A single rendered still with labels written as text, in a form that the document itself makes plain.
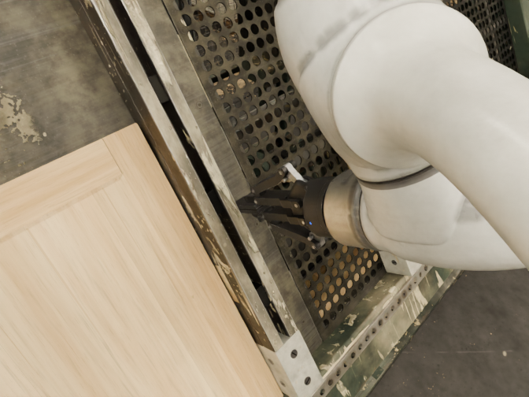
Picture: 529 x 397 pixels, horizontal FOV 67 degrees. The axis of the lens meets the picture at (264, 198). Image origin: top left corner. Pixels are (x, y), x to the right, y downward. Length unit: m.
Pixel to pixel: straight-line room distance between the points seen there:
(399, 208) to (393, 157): 0.08
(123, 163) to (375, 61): 0.45
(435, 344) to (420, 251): 1.65
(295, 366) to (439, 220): 0.49
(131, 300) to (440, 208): 0.46
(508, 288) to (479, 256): 1.99
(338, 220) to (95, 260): 0.35
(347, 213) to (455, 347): 1.67
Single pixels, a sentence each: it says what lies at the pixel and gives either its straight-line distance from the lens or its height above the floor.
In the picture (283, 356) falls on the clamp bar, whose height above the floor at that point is 1.01.
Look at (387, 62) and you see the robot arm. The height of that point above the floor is 1.59.
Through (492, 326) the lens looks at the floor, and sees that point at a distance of 2.18.
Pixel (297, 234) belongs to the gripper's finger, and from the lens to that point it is 0.56.
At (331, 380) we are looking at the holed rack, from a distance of 0.87.
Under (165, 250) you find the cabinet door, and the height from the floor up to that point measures 1.20.
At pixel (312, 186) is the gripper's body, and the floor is 1.37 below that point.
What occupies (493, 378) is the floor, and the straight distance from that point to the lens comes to 2.05.
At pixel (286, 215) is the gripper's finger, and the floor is 1.29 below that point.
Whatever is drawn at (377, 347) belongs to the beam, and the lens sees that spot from 0.97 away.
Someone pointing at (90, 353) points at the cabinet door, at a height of 1.15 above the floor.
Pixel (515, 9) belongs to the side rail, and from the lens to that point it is 1.70.
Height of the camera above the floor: 1.69
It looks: 44 degrees down
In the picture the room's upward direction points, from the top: straight up
